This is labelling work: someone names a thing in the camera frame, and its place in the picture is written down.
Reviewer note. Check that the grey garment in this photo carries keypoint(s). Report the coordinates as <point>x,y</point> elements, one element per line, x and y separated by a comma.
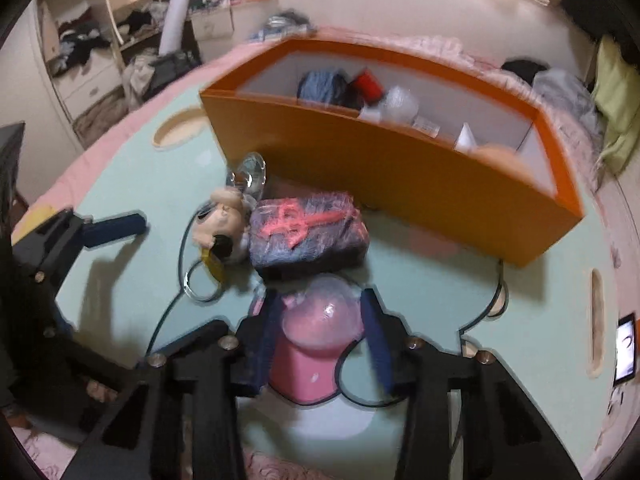
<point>565,92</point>

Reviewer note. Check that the white yellow tube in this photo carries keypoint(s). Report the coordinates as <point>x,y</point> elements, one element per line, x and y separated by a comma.
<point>467,137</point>

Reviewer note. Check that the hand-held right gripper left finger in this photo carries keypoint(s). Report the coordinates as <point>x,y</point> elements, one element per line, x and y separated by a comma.
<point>267,340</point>

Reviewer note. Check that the orange cardboard box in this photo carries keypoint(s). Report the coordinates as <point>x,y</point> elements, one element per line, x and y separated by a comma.
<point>400,185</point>

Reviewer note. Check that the pink printed duvet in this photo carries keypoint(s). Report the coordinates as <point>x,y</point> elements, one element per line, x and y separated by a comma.
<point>450,47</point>

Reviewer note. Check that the red spool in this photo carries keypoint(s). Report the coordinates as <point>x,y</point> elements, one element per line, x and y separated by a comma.
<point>367,85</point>

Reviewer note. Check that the white cardboard box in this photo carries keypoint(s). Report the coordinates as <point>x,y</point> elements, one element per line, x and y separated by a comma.
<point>215,22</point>

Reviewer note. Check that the person's left hand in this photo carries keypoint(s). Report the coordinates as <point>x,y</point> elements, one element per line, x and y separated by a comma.
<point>100,390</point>

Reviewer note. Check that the dark pouch with red print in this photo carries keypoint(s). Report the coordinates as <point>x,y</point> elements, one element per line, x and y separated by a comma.
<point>300,230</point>

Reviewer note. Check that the mint green lap table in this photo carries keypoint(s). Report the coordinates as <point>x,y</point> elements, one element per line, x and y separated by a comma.
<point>525,310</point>

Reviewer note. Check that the white foam roll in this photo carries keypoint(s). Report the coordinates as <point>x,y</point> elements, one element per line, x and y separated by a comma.
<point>175,20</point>

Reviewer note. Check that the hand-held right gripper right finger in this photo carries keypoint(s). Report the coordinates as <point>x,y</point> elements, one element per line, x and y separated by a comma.
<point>375,340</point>

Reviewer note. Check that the pink item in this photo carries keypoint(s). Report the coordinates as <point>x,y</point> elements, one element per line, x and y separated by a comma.
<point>315,330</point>

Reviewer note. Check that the clear plastic item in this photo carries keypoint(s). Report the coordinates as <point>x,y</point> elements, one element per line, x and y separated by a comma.
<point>250,170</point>

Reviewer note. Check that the white open shelf unit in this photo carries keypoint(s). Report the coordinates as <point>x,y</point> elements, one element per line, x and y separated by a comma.
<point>100,75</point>

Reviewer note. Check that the bubble wrap ball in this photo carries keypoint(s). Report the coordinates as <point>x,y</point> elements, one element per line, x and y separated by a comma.
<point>395,105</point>

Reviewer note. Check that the black hanging clothes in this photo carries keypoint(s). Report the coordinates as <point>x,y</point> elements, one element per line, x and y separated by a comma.
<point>610,5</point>

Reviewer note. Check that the black garment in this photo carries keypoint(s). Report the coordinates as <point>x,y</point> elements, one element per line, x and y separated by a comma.
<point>522,67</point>

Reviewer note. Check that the dark blue cloth bundle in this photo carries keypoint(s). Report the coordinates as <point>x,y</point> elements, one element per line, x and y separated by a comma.
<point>320,85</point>

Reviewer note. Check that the pile of patterned clothes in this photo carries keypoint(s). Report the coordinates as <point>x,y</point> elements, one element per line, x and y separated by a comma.
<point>285,25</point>

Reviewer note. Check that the dark clothes heap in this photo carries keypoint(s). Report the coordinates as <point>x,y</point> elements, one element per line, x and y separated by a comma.
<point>80,42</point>

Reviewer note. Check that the green pillow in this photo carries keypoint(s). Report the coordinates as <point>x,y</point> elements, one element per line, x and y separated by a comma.
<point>617,105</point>

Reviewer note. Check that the grey black bag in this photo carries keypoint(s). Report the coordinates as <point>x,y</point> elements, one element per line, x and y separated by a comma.
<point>170,72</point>

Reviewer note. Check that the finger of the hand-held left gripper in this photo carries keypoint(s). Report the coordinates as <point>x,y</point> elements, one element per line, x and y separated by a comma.
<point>115,227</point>

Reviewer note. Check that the smartphone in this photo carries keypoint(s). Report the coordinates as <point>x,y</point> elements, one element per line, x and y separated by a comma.
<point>625,355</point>

